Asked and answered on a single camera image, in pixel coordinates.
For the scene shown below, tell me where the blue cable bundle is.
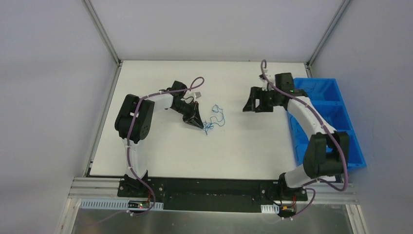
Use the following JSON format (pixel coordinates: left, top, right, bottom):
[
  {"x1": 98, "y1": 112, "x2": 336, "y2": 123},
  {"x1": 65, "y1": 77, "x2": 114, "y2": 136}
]
[{"x1": 202, "y1": 104, "x2": 226, "y2": 137}]

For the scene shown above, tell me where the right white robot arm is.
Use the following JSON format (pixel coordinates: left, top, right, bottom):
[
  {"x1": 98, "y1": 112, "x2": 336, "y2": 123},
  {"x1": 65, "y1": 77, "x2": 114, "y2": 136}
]
[{"x1": 243, "y1": 71, "x2": 350, "y2": 200}]

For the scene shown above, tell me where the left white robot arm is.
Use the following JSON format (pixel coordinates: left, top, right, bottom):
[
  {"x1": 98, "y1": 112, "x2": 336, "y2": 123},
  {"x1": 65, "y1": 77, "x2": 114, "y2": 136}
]
[{"x1": 114, "y1": 80, "x2": 204, "y2": 197}]

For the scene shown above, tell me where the blue plastic compartment bin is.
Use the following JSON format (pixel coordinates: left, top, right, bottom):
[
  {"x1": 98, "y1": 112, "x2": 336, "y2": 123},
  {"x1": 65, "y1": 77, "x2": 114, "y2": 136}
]
[{"x1": 288, "y1": 78, "x2": 367, "y2": 171}]

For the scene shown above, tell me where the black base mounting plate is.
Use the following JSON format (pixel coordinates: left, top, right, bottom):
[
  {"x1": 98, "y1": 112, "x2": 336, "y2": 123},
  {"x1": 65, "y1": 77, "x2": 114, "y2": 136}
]
[{"x1": 117, "y1": 175, "x2": 308, "y2": 213}]

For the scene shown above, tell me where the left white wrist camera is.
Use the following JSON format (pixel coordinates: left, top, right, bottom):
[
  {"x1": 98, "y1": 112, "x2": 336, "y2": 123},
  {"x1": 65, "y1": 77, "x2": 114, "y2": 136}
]
[{"x1": 193, "y1": 92, "x2": 202, "y2": 99}]

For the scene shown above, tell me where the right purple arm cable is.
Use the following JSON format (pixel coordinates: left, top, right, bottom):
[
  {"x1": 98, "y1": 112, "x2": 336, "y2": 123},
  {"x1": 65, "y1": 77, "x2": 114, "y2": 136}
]
[{"x1": 261, "y1": 59, "x2": 350, "y2": 223}]

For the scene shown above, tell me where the white slotted cable duct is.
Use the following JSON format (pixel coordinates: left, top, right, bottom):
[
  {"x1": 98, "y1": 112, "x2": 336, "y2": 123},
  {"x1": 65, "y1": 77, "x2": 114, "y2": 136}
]
[{"x1": 79, "y1": 199, "x2": 152, "y2": 211}]

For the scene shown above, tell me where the aluminium frame rail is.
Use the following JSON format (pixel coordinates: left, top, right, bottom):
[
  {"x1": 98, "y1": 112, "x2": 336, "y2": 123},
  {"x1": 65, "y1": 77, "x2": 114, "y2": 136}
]
[{"x1": 68, "y1": 177, "x2": 120, "y2": 199}]

